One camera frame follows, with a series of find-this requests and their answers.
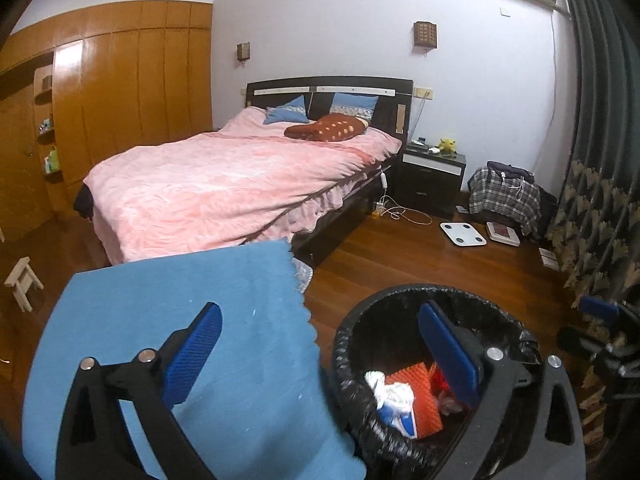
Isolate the white tissue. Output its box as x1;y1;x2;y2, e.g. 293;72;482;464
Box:
364;370;414;417

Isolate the orange trash in bin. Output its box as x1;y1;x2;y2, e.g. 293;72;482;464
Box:
385;363;448;439

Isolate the black trash bin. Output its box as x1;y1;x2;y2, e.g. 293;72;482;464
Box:
330;284;541;479

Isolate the dark patterned curtain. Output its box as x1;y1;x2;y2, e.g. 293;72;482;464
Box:
547;0;639;304

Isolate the red white book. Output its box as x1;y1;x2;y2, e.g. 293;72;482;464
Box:
486;222;521;247

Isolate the small white wooden stool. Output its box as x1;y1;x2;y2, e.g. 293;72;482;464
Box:
4;257;44;312

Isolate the white bathroom scale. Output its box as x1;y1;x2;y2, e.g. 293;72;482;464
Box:
439;222;487;248

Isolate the plaid bag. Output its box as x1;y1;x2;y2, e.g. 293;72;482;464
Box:
468;162;541;235

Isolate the black garment on bed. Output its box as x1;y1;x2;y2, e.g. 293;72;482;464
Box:
73;184;94;221

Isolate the black bedside table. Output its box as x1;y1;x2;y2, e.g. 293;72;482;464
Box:
392;143;466;220

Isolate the yellow plush toy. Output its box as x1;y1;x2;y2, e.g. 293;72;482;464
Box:
437;138;457;157

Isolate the bed with pink blanket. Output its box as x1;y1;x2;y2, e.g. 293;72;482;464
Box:
84;106;401;264

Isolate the black bed headboard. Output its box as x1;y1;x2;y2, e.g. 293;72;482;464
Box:
244;76;413;152

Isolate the right blue pillow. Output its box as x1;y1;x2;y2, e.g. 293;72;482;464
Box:
330;92;378;122

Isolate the blue pillow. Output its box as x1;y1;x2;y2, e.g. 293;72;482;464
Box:
264;96;309;125
330;92;378;122

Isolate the wooden wardrobe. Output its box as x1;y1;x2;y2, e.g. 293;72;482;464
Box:
1;0;214;240

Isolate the brown dotted pillow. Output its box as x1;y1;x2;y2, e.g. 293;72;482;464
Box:
284;114;369;143

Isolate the left blue pillow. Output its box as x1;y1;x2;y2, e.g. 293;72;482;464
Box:
264;96;309;125

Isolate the white charger cable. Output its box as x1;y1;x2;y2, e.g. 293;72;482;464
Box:
372;169;434;227

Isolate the right wall lamp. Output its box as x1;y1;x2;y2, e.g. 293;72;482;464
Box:
412;21;438;50

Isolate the wall lamp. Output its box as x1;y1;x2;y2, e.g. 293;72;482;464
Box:
236;42;250;64
412;21;438;50

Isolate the left wall lamp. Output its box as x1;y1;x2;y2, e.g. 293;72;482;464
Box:
236;42;250;64

